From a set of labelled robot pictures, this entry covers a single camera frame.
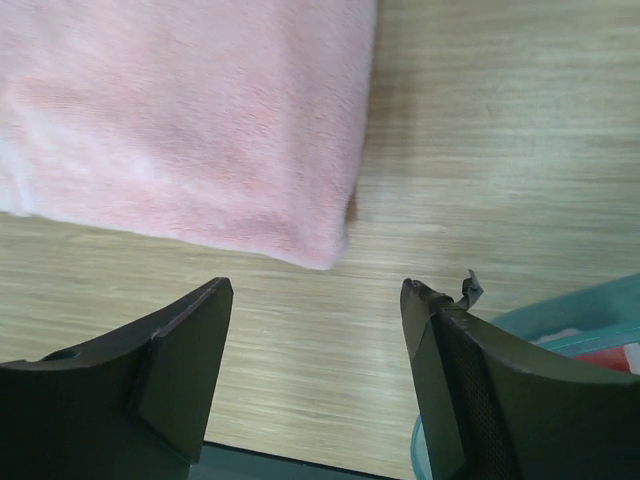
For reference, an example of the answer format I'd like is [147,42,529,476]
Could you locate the plain pink towel pile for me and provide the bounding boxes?
[1,1,377,270]

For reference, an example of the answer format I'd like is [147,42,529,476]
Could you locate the pink rabbit pattern towel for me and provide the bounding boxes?
[534,328,639,375]

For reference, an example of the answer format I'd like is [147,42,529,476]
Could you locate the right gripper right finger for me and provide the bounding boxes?
[399,268,640,480]

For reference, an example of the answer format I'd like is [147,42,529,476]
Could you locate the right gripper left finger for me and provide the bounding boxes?
[1,278,233,479]

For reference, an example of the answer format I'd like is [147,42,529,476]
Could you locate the clear teal plastic bin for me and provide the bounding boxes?
[409,273,640,480]

